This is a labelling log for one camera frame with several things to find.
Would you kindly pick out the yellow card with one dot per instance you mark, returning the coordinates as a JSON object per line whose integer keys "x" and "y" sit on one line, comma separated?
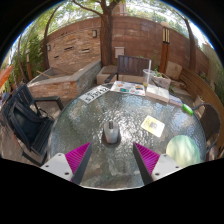
{"x": 153, "y": 126}

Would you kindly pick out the small blue booklet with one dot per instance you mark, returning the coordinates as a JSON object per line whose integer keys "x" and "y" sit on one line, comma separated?
{"x": 175, "y": 100}

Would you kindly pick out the white licence plate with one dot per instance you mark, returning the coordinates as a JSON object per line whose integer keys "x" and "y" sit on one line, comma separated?
{"x": 94, "y": 94}

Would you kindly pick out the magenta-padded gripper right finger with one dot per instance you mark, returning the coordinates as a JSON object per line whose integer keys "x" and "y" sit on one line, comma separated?
{"x": 147, "y": 158}

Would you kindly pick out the white utility box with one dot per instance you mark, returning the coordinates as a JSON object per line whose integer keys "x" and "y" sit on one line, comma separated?
{"x": 119, "y": 52}

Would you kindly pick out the curved wooden bench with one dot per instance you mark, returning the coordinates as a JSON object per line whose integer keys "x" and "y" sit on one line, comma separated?
{"x": 200, "y": 88}

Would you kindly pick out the slim tree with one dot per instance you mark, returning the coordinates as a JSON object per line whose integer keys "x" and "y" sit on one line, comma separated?
{"x": 191, "y": 46}

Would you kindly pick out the grey and black computer mouse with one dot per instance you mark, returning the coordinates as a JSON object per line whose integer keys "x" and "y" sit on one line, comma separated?
{"x": 111, "y": 131}

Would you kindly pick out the thick-trunked tree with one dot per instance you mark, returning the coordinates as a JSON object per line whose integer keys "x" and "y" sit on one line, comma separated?
{"x": 106, "y": 36}

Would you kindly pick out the tan stone slab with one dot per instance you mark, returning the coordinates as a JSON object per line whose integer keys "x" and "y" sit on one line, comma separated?
{"x": 174, "y": 70}

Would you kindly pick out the black folding chair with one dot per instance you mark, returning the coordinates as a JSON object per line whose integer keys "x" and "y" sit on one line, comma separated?
{"x": 28, "y": 121}

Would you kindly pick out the stone garden counter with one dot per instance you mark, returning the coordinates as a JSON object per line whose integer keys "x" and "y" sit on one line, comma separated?
{"x": 63, "y": 85}

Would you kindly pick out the wooden lamp post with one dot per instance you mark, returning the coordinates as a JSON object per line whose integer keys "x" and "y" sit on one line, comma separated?
{"x": 164, "y": 50}

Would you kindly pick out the dark wooden slatted chair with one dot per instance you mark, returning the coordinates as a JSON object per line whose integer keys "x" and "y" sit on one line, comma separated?
{"x": 133, "y": 65}

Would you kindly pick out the black wall light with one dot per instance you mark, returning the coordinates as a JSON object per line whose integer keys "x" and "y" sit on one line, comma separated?
{"x": 94, "y": 33}
{"x": 49, "y": 47}

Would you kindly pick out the colourful open magazine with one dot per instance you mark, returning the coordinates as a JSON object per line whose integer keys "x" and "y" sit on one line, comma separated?
{"x": 128, "y": 88}

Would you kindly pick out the clear plastic cup with straw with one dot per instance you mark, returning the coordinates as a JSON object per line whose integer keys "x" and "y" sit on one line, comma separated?
{"x": 148, "y": 77}

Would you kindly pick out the green lighter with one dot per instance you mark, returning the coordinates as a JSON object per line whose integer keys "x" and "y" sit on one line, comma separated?
{"x": 187, "y": 109}

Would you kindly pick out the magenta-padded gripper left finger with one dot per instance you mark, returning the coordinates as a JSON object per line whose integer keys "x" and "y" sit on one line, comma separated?
{"x": 77, "y": 157}

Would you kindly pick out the dark wicker chair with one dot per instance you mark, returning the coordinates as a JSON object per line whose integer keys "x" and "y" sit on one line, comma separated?
{"x": 210, "y": 123}

